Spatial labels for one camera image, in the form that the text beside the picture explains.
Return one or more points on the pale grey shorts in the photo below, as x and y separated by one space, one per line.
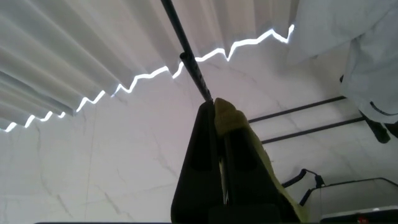
367 62

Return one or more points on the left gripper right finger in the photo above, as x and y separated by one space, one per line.
248 186

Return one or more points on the black clothes rack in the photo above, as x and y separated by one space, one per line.
189 59

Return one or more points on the white curtain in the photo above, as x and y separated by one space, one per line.
93 40

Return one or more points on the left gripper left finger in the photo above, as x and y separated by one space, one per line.
199 180

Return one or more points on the green garment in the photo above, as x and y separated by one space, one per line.
231 115

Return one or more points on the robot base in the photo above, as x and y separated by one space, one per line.
351 199

